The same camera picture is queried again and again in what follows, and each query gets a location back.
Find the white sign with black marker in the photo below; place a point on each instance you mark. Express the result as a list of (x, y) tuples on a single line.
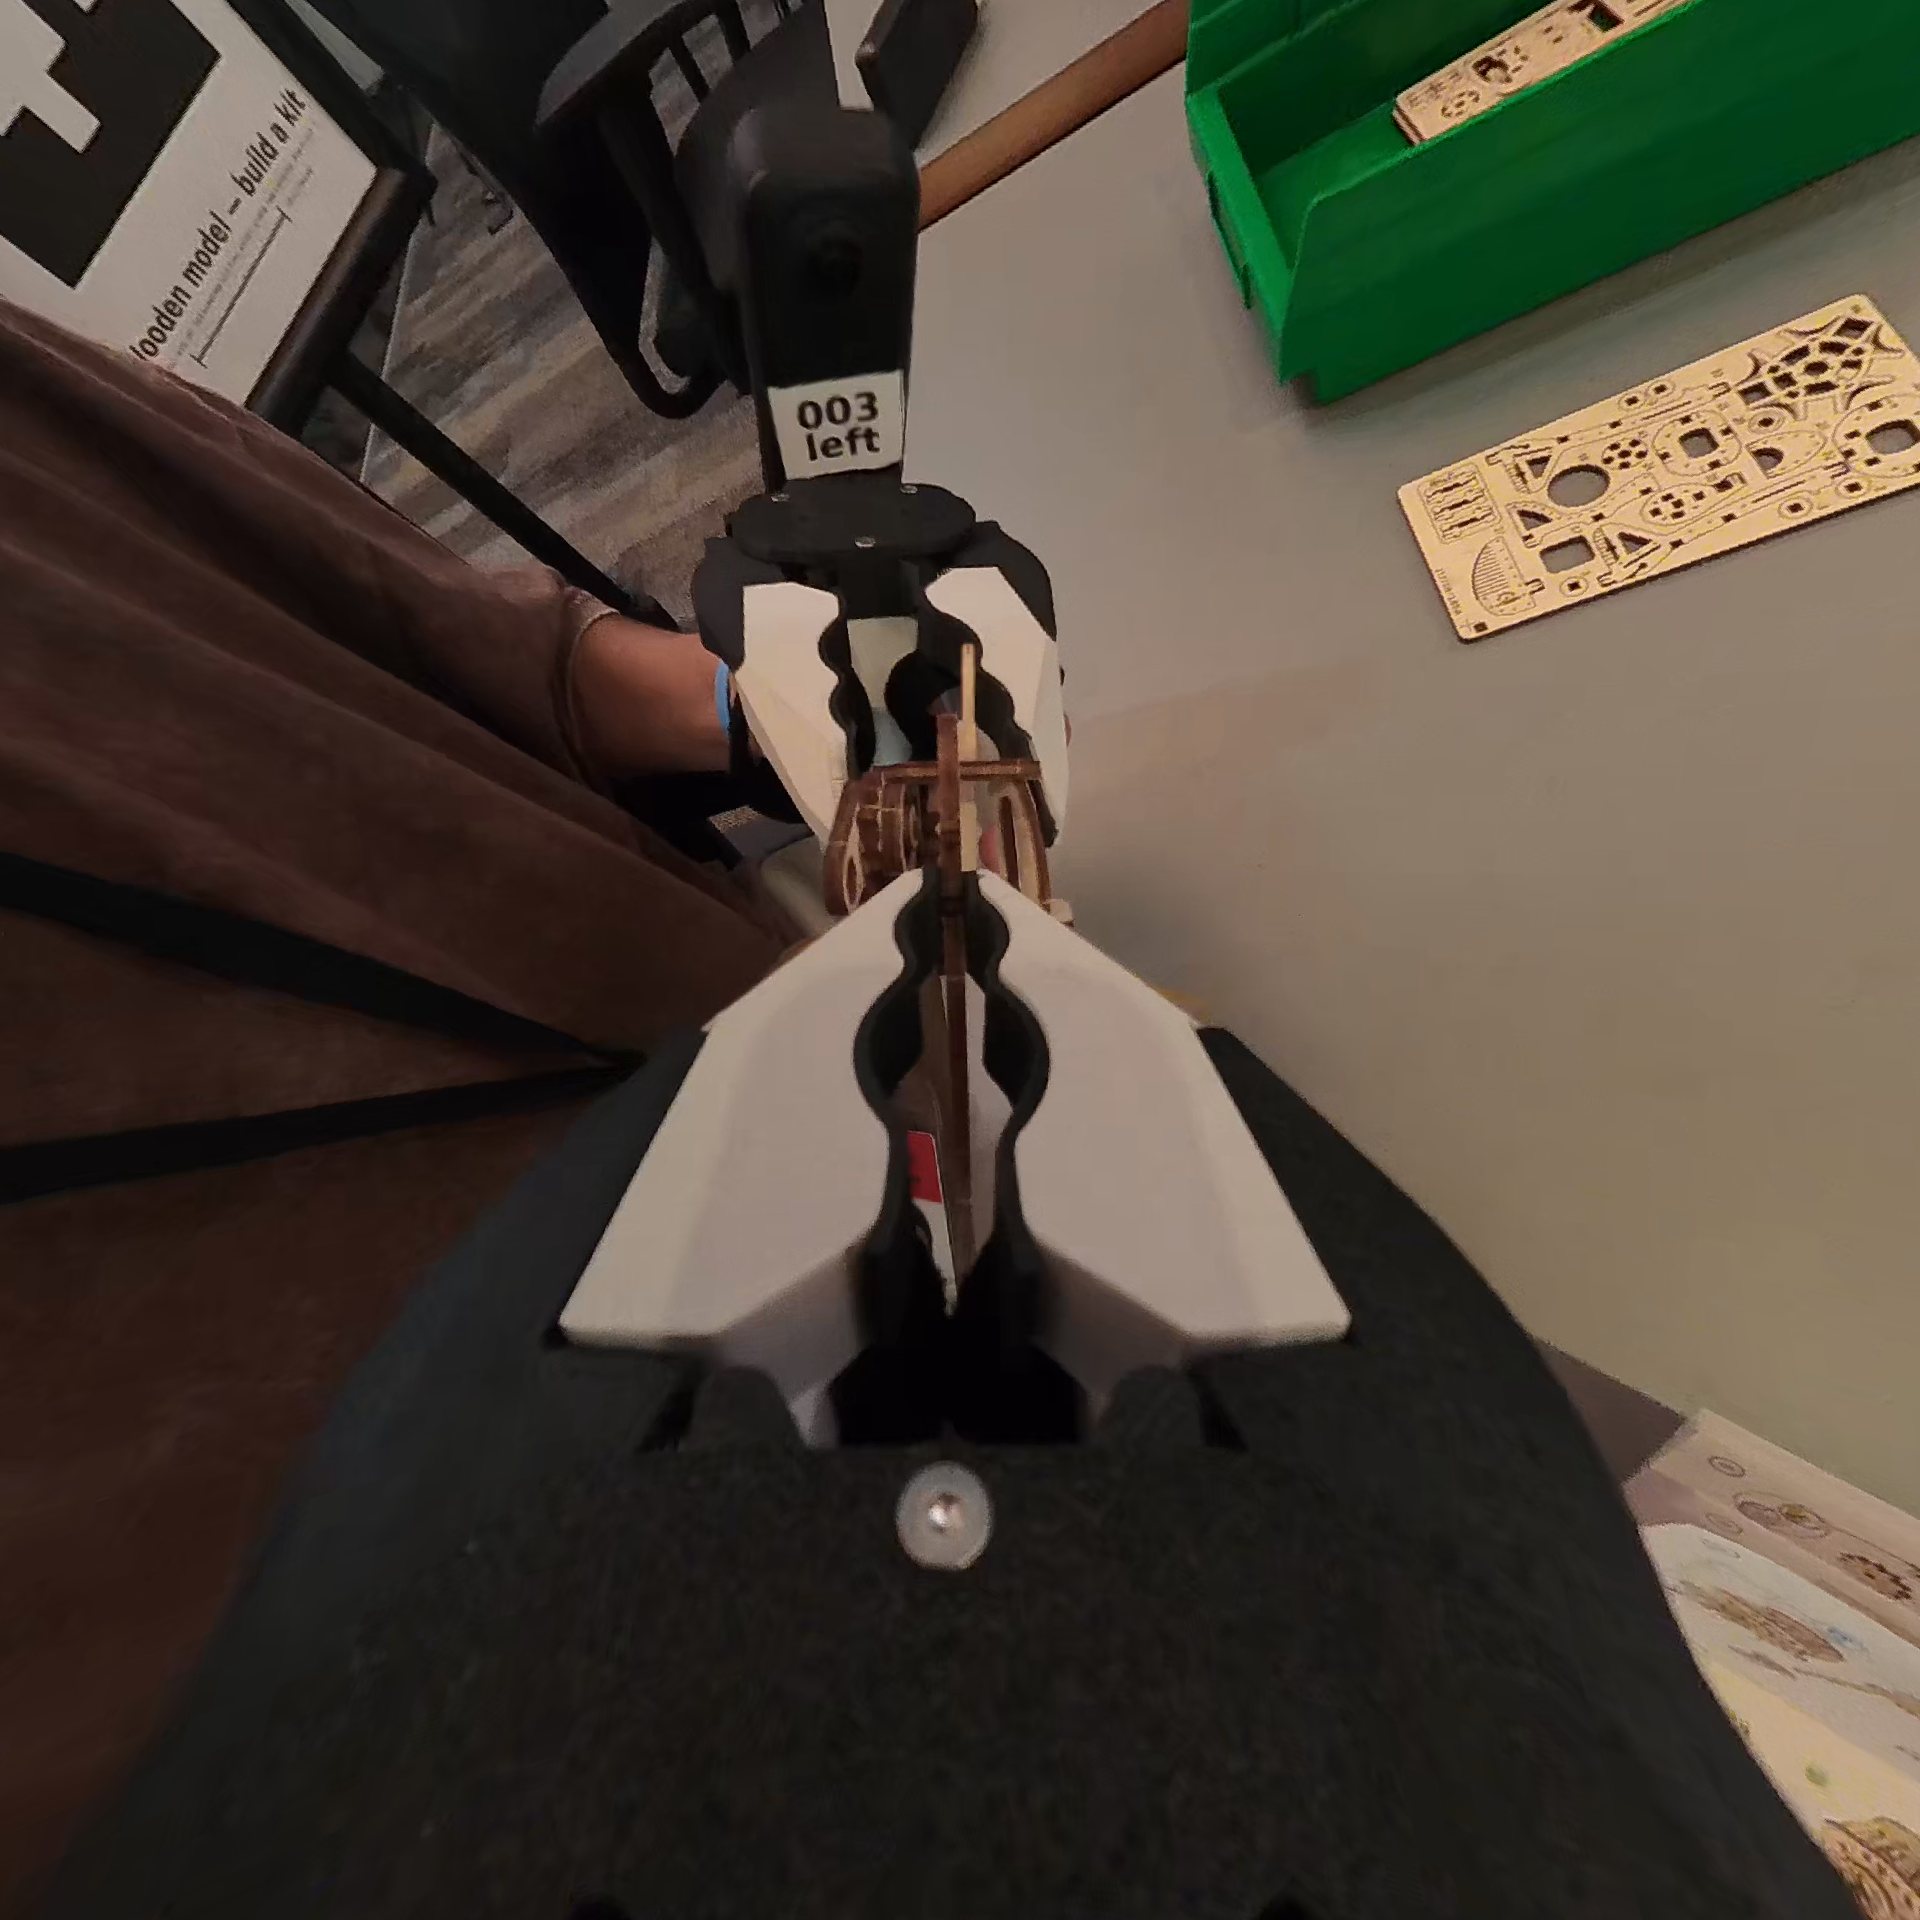
[(226, 181)]

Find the model kit instruction booklet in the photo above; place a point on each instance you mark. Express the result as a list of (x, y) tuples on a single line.
[(1801, 1651)]

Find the laser-cut wooden parts sheet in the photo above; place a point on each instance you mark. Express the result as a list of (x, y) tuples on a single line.
[(1531, 76), (1463, 585)]

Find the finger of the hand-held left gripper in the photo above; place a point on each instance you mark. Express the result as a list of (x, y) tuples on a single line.
[(780, 674), (1028, 674)]

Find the black chair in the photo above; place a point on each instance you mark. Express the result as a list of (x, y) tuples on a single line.
[(601, 148)]

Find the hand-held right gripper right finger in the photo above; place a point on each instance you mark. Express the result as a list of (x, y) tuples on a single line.
[(1171, 1200)]

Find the black sign stand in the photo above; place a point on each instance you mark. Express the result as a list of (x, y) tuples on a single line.
[(451, 465)]

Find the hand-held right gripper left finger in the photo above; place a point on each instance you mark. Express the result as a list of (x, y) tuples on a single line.
[(721, 1200)]

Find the wooden model assembly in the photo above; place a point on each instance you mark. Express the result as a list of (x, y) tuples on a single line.
[(885, 819)]

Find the wooden model part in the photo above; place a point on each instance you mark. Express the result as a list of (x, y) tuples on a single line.
[(962, 1049)]

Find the green plastic bin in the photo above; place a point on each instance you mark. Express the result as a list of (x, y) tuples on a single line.
[(1349, 300)]

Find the person's left hand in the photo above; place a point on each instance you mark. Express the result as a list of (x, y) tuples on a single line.
[(662, 698)]

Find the person's left forearm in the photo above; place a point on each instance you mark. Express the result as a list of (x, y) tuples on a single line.
[(495, 660)]

